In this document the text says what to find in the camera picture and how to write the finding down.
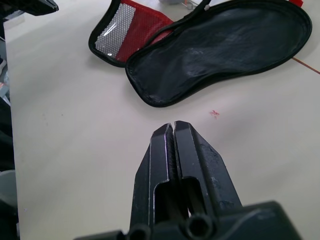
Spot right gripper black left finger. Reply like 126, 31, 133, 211
129, 121, 176, 227

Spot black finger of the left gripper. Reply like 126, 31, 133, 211
0, 0, 60, 16

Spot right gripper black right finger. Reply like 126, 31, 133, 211
173, 120, 244, 217

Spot red black paddle case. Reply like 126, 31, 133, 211
87, 0, 313, 108

